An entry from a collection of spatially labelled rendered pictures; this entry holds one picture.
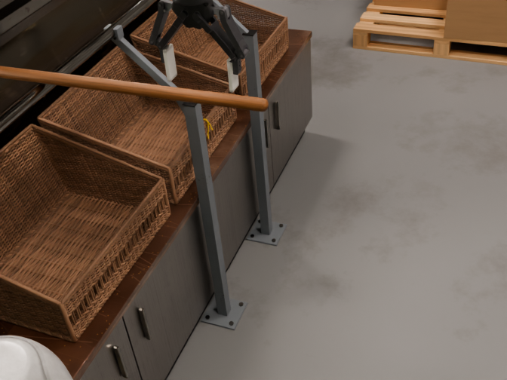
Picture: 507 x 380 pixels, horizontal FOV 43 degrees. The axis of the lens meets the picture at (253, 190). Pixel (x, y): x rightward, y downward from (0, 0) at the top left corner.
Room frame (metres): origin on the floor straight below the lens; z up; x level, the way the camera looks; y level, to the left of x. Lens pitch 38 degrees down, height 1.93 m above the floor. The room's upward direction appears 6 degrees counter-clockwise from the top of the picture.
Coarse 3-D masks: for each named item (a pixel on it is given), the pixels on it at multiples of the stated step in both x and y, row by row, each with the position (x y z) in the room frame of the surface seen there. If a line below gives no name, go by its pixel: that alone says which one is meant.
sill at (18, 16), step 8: (16, 0) 2.04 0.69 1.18; (24, 0) 2.03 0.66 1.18; (32, 0) 2.03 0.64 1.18; (40, 0) 2.06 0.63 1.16; (48, 0) 2.10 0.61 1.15; (8, 8) 1.98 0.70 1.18; (16, 8) 1.97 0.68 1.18; (24, 8) 1.99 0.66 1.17; (32, 8) 2.02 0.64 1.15; (0, 16) 1.92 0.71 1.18; (8, 16) 1.92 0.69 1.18; (16, 16) 1.95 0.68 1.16; (24, 16) 1.98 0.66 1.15; (0, 24) 1.88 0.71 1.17; (8, 24) 1.91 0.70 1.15; (0, 32) 1.87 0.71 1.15
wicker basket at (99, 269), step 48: (48, 144) 1.80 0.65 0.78; (0, 192) 1.60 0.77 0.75; (48, 192) 1.72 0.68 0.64; (96, 192) 1.74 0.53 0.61; (144, 192) 1.65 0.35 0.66; (0, 240) 1.50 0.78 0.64; (48, 240) 1.55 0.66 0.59; (96, 240) 1.52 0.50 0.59; (144, 240) 1.48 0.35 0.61; (0, 288) 1.21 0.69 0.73; (48, 288) 1.33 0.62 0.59; (96, 288) 1.25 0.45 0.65
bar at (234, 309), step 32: (256, 32) 2.13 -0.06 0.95; (64, 64) 1.56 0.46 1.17; (256, 64) 2.11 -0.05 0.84; (32, 96) 1.42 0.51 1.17; (256, 96) 2.11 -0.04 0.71; (0, 128) 1.29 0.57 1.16; (192, 128) 1.67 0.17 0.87; (256, 128) 2.11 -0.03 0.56; (192, 160) 1.68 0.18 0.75; (256, 160) 2.12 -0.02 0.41; (256, 224) 2.18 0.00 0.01; (224, 288) 1.68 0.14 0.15; (224, 320) 1.65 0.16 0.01
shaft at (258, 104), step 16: (32, 80) 1.46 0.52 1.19; (48, 80) 1.44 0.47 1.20; (64, 80) 1.42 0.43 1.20; (80, 80) 1.41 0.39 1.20; (96, 80) 1.40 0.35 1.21; (112, 80) 1.39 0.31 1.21; (144, 96) 1.34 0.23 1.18; (160, 96) 1.32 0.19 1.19; (176, 96) 1.30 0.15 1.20; (192, 96) 1.29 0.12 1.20; (208, 96) 1.28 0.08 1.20; (224, 96) 1.26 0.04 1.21; (240, 96) 1.26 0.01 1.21
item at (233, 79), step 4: (228, 60) 1.09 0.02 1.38; (228, 64) 1.09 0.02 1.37; (228, 68) 1.09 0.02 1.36; (228, 72) 1.10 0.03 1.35; (232, 72) 1.10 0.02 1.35; (228, 76) 1.10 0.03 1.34; (232, 76) 1.10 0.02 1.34; (236, 76) 1.11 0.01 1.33; (232, 80) 1.10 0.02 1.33; (236, 80) 1.11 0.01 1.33; (232, 84) 1.10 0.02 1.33; (236, 84) 1.11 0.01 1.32; (232, 88) 1.09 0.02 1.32; (232, 92) 1.10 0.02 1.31
